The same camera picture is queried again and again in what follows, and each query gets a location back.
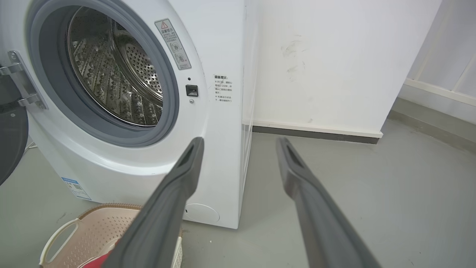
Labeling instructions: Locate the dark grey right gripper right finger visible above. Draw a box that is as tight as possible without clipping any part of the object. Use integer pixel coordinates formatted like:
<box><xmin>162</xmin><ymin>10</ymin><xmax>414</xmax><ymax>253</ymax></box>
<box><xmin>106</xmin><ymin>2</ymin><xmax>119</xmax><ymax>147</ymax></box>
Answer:
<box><xmin>276</xmin><ymin>137</ymin><xmax>382</xmax><ymax>268</ymax></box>

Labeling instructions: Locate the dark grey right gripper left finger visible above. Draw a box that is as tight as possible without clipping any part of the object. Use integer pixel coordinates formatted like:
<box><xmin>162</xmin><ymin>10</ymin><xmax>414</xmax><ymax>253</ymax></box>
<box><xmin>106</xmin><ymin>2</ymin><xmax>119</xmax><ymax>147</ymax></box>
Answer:
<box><xmin>102</xmin><ymin>137</ymin><xmax>205</xmax><ymax>268</ymax></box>

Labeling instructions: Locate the red and white garment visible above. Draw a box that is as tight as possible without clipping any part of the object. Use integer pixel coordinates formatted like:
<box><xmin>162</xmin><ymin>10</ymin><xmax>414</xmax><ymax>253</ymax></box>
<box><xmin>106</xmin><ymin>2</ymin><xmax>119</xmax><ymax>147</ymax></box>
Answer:
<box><xmin>83</xmin><ymin>250</ymin><xmax>112</xmax><ymax>268</ymax></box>

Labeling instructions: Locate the cream perforated laundry basket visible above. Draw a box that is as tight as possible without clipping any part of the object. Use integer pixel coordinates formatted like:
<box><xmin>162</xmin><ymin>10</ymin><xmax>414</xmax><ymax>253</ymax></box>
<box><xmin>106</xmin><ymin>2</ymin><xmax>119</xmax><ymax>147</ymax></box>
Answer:
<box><xmin>39</xmin><ymin>203</ymin><xmax>183</xmax><ymax>268</ymax></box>

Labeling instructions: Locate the stainless steel washing machine drum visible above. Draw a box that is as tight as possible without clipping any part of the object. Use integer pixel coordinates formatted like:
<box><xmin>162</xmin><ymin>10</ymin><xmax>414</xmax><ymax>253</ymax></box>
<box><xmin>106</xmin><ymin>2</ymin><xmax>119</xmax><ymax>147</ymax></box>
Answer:
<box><xmin>66</xmin><ymin>6</ymin><xmax>164</xmax><ymax>127</ymax></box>

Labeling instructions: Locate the black round washer door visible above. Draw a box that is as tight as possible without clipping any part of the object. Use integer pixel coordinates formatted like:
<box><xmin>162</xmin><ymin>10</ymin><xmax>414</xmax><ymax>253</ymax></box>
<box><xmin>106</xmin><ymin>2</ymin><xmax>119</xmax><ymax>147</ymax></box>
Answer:
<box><xmin>0</xmin><ymin>65</ymin><xmax>29</xmax><ymax>186</ymax></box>

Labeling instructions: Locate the round white filter cover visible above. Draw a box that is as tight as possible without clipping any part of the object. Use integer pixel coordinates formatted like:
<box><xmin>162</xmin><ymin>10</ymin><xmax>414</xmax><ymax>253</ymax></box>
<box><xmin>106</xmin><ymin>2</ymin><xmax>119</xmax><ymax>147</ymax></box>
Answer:
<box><xmin>184</xmin><ymin>203</ymin><xmax>221</xmax><ymax>225</ymax></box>

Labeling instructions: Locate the white front-load washing machine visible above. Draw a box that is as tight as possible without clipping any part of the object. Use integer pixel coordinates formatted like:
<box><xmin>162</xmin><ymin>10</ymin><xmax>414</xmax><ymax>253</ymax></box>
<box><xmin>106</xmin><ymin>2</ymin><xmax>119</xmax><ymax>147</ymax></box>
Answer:
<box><xmin>0</xmin><ymin>0</ymin><xmax>259</xmax><ymax>230</ymax></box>

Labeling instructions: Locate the blue white energy label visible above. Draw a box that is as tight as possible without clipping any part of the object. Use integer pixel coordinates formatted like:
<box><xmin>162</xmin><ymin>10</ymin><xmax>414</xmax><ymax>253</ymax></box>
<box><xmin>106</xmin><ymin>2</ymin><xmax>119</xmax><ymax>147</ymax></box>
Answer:
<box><xmin>61</xmin><ymin>177</ymin><xmax>93</xmax><ymax>201</ymax></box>

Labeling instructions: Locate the printed text instruction sticker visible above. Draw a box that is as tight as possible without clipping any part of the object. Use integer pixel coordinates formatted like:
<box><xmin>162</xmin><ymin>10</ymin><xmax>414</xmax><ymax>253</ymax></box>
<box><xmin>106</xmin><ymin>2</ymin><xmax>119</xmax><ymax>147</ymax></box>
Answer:
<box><xmin>213</xmin><ymin>74</ymin><xmax>234</xmax><ymax>104</ymax></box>

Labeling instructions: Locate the grey rubber door gasket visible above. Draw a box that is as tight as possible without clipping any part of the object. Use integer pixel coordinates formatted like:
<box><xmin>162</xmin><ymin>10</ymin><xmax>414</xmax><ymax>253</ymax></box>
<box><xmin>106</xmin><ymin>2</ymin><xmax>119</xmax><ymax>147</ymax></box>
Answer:
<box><xmin>25</xmin><ymin>0</ymin><xmax>180</xmax><ymax>148</ymax></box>

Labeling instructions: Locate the grey warning label sticker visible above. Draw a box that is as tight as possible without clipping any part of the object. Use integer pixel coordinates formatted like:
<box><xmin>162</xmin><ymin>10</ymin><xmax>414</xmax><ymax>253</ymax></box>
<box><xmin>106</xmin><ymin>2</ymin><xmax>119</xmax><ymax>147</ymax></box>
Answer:
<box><xmin>155</xmin><ymin>19</ymin><xmax>192</xmax><ymax>71</ymax></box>

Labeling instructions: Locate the silver metal door hinge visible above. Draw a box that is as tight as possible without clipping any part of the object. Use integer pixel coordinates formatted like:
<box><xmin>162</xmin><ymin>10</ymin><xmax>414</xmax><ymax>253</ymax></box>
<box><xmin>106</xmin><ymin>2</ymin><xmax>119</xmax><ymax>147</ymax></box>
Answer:
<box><xmin>0</xmin><ymin>50</ymin><xmax>48</xmax><ymax>111</ymax></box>

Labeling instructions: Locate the black wall baseboard strip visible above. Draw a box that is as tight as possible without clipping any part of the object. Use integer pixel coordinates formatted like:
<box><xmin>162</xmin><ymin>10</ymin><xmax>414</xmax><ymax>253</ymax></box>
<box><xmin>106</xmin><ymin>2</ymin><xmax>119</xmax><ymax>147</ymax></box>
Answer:
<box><xmin>253</xmin><ymin>126</ymin><xmax>380</xmax><ymax>145</ymax></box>

